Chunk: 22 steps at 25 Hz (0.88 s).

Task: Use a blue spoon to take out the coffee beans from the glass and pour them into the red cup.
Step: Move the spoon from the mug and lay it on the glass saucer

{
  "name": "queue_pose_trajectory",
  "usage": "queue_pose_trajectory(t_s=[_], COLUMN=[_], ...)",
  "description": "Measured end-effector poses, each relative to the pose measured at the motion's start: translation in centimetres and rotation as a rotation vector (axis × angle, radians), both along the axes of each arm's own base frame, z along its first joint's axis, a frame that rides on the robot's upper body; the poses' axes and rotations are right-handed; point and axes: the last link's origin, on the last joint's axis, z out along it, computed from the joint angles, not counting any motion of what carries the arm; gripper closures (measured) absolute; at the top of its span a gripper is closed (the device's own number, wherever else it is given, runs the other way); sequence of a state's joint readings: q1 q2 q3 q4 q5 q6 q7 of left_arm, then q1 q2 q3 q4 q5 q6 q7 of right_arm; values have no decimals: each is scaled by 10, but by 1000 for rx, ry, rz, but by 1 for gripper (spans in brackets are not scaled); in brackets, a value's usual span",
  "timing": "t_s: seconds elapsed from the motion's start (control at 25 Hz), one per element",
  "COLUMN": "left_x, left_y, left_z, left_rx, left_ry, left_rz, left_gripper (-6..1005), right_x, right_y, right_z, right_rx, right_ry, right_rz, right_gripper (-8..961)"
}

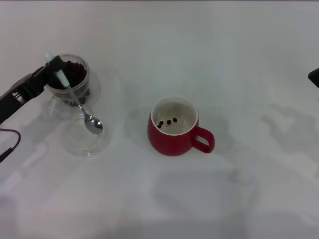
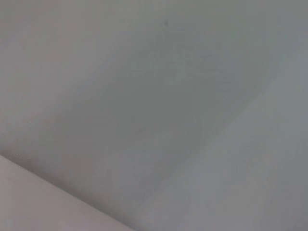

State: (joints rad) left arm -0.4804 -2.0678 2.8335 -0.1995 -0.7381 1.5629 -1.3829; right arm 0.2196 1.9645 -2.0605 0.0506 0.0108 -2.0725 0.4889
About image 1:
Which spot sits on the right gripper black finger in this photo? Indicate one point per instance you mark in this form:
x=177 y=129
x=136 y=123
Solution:
x=314 y=77

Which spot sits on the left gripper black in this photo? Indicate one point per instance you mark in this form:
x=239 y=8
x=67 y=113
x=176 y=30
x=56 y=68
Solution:
x=22 y=89

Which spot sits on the double-wall glass cup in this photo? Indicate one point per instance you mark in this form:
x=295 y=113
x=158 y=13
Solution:
x=93 y=84

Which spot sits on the red ceramic mug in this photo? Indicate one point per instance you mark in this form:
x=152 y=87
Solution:
x=169 y=143

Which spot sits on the coffee bean pile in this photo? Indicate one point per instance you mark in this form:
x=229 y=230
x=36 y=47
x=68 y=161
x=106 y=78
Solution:
x=77 y=72

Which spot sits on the clear glass saucer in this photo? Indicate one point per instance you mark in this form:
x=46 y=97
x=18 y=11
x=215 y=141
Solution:
x=82 y=149

